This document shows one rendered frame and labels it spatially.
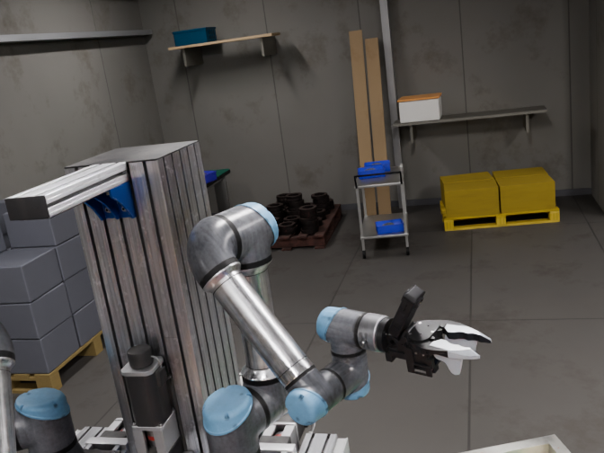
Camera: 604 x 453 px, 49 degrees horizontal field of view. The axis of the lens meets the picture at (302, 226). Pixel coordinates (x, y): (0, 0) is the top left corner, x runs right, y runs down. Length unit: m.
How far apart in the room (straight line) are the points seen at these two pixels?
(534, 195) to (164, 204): 6.27
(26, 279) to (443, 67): 5.50
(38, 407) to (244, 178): 7.59
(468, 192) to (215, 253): 6.20
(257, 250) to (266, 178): 7.59
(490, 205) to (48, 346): 4.72
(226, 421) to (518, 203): 6.29
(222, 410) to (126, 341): 0.37
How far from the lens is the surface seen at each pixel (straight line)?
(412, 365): 1.31
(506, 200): 7.53
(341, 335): 1.37
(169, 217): 1.58
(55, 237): 5.32
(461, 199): 7.46
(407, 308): 1.25
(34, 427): 1.78
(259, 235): 1.46
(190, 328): 1.67
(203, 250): 1.38
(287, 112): 8.80
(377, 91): 8.14
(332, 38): 8.58
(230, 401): 1.55
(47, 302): 5.23
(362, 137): 8.15
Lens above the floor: 2.24
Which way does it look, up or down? 16 degrees down
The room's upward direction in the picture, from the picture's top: 8 degrees counter-clockwise
